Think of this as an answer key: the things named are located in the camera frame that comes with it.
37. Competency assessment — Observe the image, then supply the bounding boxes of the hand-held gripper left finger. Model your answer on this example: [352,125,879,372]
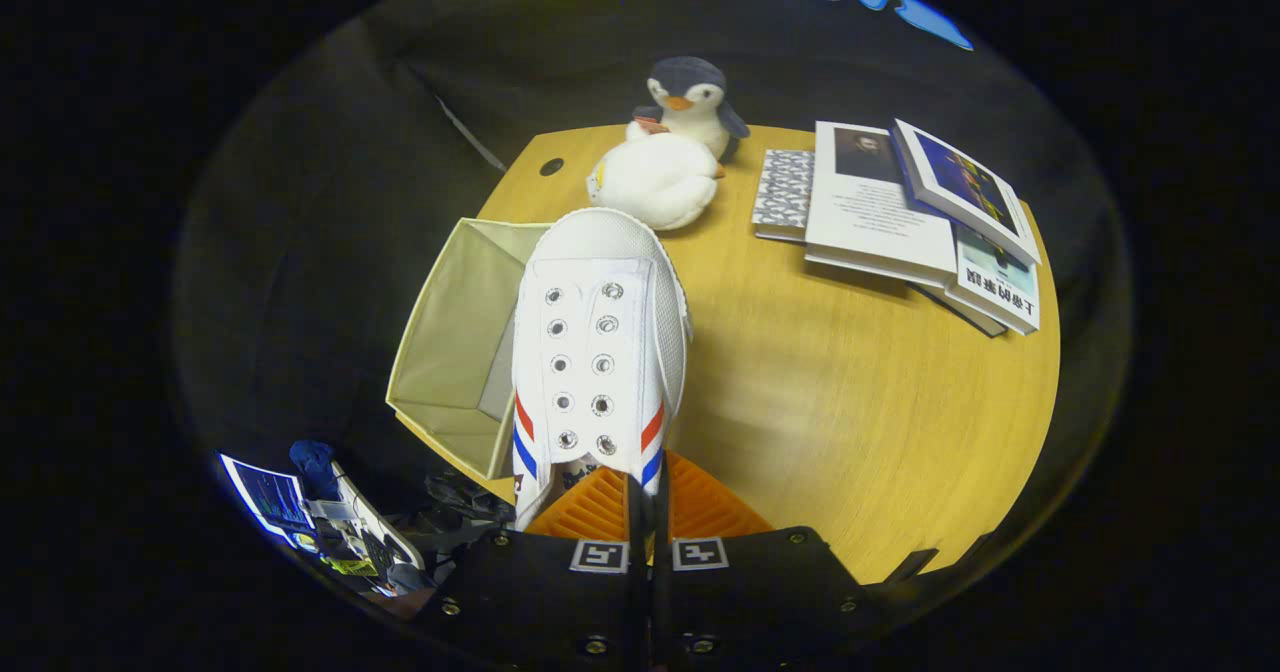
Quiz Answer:
[413,464,653,672]

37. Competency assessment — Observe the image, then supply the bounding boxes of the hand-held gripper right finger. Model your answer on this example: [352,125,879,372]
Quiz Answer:
[650,450,875,672]

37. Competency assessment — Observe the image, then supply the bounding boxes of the cream fabric storage box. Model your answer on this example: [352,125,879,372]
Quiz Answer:
[387,217,553,481]

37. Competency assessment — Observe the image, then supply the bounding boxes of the white striped canvas shoe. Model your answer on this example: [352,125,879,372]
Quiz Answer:
[510,207,693,533]

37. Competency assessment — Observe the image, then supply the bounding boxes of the white office desk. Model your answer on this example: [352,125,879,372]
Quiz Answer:
[300,462,427,598]

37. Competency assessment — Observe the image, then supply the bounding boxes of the blue cloth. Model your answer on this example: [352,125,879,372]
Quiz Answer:
[289,439,342,501]

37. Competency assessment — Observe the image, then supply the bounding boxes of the computer monitor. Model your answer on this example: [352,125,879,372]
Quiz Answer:
[220,453,314,545]

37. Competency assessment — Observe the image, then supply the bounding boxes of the white portrait cover book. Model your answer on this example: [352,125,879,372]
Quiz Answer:
[805,120,961,289]

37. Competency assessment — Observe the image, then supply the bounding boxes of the white teal cover book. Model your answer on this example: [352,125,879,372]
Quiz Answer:
[945,222,1043,336]

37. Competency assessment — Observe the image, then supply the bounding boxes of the grey patterned notebook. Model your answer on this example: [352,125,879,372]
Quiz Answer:
[752,148,816,245]

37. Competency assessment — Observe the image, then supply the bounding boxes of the white duck plush toy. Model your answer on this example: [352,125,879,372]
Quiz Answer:
[586,132,723,232]

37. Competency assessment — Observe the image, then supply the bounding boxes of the blue cover book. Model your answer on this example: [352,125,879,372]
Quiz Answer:
[890,117,1043,268]

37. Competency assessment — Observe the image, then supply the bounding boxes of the grey penguin plush toy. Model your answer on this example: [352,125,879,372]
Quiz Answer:
[631,56,751,161]

